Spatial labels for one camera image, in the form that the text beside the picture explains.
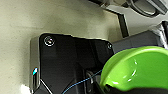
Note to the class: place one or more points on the green bowl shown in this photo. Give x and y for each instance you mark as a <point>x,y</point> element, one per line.
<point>136,71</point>

